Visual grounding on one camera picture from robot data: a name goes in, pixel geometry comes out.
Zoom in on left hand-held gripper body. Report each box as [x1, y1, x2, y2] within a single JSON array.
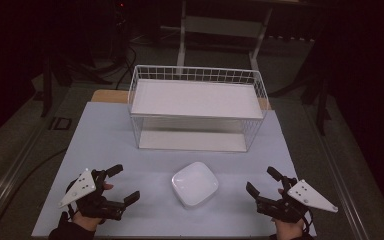
[[58, 168, 128, 222]]

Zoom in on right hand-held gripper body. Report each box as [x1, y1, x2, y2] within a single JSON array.
[[255, 175, 340, 224]]

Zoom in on white square plate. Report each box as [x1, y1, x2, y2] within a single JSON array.
[[171, 161, 220, 208]]

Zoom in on white wire shelf rack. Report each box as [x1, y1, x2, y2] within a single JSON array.
[[127, 64, 270, 154]]

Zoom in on person's left hand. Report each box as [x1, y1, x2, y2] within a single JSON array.
[[67, 179, 115, 232]]

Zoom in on person's right hand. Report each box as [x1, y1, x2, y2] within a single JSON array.
[[272, 188, 307, 240]]

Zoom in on pale blue table mat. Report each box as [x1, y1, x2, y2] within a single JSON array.
[[31, 101, 318, 238]]

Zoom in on dark square floor box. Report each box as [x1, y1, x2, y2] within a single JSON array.
[[48, 116, 73, 131]]

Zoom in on black metal stand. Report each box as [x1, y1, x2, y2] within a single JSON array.
[[269, 63, 333, 136], [39, 49, 73, 118]]

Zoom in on black equipment with red light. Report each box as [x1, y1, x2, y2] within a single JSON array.
[[111, 0, 130, 64]]

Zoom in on right hand-held gripper cable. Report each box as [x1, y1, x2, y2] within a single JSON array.
[[300, 207, 315, 234]]

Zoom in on hand-held gripper cable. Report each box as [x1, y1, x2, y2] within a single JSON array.
[[65, 202, 78, 222], [300, 207, 315, 234]]

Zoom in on left hand-held gripper cable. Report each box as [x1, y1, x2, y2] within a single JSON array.
[[65, 202, 78, 222]]

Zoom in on metal floor rail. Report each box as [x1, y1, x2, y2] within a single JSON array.
[[0, 124, 49, 240], [302, 105, 372, 240]]

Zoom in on thin black floor cable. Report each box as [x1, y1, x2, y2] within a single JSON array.
[[0, 147, 68, 236]]

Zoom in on black floor cables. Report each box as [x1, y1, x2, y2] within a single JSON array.
[[113, 44, 138, 91]]

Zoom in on white metal desk frame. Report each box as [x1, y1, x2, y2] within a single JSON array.
[[175, 0, 275, 72]]

